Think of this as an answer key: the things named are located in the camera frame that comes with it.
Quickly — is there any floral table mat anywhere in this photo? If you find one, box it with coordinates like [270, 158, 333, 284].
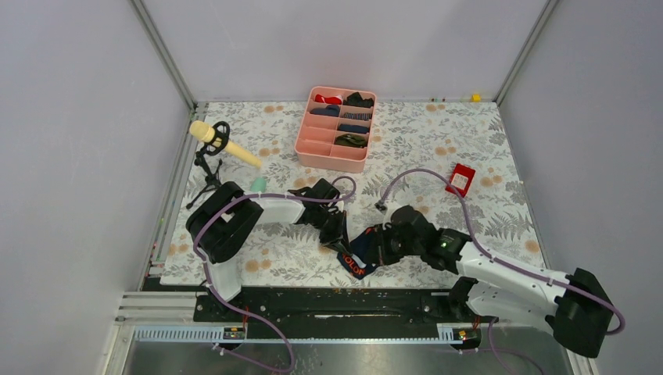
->
[160, 101, 550, 290]

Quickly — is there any black tripod microphone stand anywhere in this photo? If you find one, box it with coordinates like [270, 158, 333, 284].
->
[186, 142, 223, 209]

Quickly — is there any olive green rolled garment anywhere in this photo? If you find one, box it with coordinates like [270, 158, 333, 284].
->
[334, 134, 368, 148]

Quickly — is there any navy orange boxer underwear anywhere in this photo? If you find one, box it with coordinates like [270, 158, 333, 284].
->
[336, 227, 379, 280]

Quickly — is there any pink compartment organizer box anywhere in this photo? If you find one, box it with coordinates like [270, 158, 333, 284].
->
[295, 86, 378, 173]

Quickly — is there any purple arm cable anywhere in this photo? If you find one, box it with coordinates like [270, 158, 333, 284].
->
[375, 168, 627, 375]
[192, 176, 357, 375]

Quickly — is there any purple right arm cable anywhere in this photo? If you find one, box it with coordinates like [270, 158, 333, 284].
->
[375, 168, 627, 375]

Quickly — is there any yellow microphone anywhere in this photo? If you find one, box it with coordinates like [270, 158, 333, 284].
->
[189, 120, 262, 168]

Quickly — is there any red small box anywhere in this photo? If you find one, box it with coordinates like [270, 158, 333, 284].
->
[446, 163, 476, 198]

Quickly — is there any navy rolled garment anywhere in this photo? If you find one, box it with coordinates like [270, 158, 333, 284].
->
[309, 105, 341, 117]

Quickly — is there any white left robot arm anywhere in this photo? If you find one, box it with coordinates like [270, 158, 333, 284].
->
[185, 178, 353, 321]

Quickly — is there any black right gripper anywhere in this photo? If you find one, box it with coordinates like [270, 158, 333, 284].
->
[364, 223, 424, 266]

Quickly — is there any blue rolled garment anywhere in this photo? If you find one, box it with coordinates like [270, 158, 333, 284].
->
[337, 123, 370, 134]

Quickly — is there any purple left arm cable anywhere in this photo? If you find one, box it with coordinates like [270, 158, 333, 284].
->
[192, 176, 357, 375]

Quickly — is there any mint green microphone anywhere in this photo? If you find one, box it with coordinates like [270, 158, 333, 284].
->
[250, 177, 267, 193]

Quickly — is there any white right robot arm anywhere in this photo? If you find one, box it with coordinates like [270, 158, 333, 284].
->
[367, 203, 614, 359]

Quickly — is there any black rolled garment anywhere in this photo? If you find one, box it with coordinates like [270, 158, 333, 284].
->
[343, 91, 375, 109]

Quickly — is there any striped rolled garment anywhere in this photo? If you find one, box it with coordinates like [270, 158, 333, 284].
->
[342, 112, 373, 121]

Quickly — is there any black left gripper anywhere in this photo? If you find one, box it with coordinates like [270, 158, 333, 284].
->
[312, 207, 352, 258]

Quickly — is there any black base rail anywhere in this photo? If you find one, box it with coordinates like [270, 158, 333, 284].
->
[193, 287, 491, 342]

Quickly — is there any red rolled garment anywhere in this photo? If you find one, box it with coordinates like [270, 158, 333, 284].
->
[314, 94, 343, 105]

